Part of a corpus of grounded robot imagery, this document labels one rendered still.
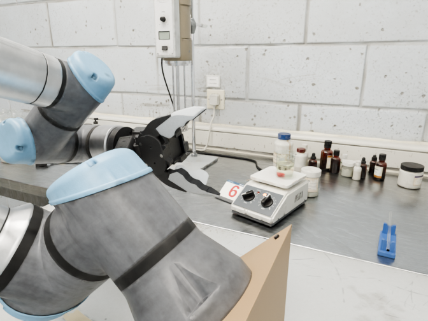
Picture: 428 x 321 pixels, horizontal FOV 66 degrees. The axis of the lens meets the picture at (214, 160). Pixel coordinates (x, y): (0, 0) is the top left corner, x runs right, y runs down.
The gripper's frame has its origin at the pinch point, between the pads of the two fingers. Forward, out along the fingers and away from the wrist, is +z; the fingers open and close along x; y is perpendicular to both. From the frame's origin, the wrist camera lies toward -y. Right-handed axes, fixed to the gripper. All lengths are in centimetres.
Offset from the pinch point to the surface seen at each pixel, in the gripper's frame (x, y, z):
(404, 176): 38, 66, 31
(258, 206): 27.3, 25.8, -3.7
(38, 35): -19, 93, -148
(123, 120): 25, 81, -93
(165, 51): -9, 55, -42
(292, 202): 29.4, 32.6, 3.4
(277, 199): 26.1, 28.5, 0.6
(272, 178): 24.1, 35.4, -2.6
